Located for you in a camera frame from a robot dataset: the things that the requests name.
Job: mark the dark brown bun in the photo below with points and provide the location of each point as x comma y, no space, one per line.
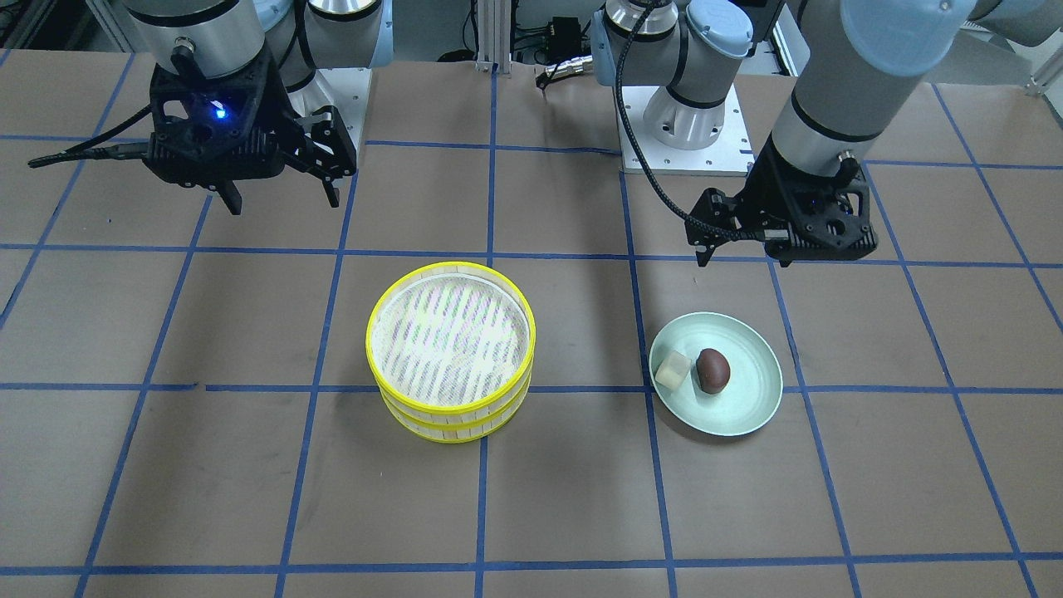
713,371

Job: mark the aluminium frame post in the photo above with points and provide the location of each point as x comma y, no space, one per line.
494,36

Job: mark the light green plate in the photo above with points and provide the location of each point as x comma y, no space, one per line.
754,392

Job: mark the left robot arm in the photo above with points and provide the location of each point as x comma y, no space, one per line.
866,57

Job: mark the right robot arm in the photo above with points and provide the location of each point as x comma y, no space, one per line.
303,37

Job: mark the white steamed bun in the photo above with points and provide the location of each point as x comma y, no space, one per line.
673,370

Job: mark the yellow steamer layer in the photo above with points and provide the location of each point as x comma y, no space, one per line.
451,338
457,428

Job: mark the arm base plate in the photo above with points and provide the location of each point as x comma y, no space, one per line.
714,141
347,89

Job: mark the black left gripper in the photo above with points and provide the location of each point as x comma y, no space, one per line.
768,184

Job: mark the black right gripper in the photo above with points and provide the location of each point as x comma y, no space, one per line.
318,139

